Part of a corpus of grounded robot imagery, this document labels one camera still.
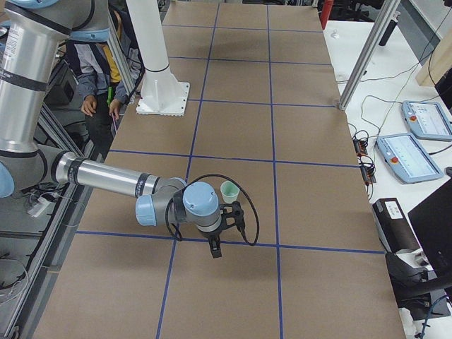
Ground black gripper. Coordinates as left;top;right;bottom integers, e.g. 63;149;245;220
197;222;222;258

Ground green plastic cup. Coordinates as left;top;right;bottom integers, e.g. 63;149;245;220
220;180;240;204

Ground black power supply box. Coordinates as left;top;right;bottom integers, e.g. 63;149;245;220
372;198;420;254

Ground seated person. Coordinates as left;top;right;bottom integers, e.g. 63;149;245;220
66;5;142;158

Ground near blue teach pendant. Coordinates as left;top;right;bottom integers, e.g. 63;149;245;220
376;133;444;184

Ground blue teach pendant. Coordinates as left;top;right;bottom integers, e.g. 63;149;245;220
376;133;444;184
402;101;451;141

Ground black monitor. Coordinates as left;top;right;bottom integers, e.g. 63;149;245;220
408;179;451;275

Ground far blue teach pendant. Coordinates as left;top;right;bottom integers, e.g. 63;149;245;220
402;101;451;141

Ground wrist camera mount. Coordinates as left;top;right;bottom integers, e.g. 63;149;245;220
219;201;245;234

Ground aluminium frame post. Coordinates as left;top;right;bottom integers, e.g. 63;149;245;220
338;0;400;111

